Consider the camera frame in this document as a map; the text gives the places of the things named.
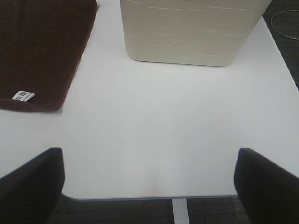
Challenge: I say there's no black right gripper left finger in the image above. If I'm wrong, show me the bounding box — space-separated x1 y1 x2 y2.
0 148 64 224

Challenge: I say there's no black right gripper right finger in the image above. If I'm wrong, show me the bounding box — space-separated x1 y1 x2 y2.
234 148 299 224

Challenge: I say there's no brown towel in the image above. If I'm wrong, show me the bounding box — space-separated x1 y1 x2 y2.
0 0 98 112

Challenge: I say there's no white table leg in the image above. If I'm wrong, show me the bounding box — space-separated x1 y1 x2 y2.
172 198 190 224

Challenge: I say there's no beige plastic bin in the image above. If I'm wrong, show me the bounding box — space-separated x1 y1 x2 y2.
120 0 270 67

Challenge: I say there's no grey cable on floor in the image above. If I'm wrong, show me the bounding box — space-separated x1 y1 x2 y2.
271 10 299 40

